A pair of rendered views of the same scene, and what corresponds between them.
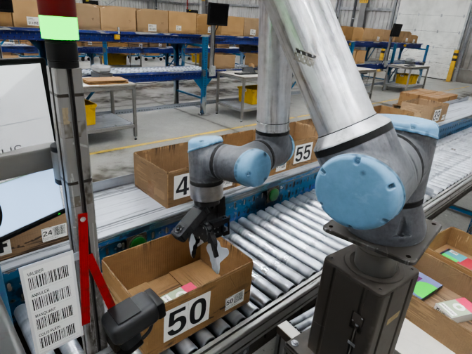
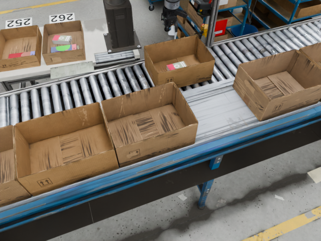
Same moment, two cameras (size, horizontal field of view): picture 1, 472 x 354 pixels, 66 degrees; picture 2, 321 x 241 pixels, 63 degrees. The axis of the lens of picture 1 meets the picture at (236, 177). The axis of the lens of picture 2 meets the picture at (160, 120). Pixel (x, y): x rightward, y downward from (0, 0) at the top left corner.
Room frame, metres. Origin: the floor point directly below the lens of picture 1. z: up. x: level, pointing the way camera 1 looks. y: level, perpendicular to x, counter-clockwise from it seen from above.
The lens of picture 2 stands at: (2.31, 0.60, 1.99)
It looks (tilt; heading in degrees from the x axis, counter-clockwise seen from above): 52 degrees down; 203
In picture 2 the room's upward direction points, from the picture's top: straight up
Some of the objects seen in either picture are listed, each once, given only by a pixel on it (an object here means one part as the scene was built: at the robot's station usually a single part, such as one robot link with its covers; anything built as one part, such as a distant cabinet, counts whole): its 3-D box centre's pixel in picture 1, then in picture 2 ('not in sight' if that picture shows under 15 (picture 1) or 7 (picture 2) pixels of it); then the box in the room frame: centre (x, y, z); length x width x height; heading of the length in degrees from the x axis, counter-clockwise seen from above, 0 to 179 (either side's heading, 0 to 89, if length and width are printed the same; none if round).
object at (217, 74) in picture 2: not in sight; (215, 71); (0.81, 0.40, 0.72); 0.52 x 0.05 x 0.05; 44
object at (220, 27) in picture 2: not in sight; (217, 28); (0.49, 0.30, 0.85); 0.16 x 0.01 x 0.13; 134
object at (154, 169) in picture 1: (186, 170); (148, 122); (1.60, 0.24, 0.96); 0.39 x 0.29 x 0.17; 134
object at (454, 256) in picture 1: (452, 263); (21, 59); (1.29, -0.93, 0.76); 0.19 x 0.14 x 0.02; 125
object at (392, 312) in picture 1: (359, 311); (119, 22); (0.79, -0.37, 0.91); 0.26 x 0.26 x 0.33; 38
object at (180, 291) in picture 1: (180, 299); (176, 68); (0.95, 0.15, 0.77); 0.13 x 0.07 x 0.04; 134
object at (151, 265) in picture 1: (178, 280); (177, 62); (0.96, 0.16, 0.83); 0.39 x 0.29 x 0.17; 133
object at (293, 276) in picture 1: (257, 253); (119, 96); (1.31, -0.12, 0.72); 0.52 x 0.05 x 0.05; 44
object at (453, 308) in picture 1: (456, 311); (62, 39); (0.99, -0.79, 0.77); 0.13 x 0.07 x 0.04; 109
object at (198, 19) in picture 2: not in sight; (209, 13); (-0.16, 0.09, 0.59); 0.40 x 0.30 x 0.10; 42
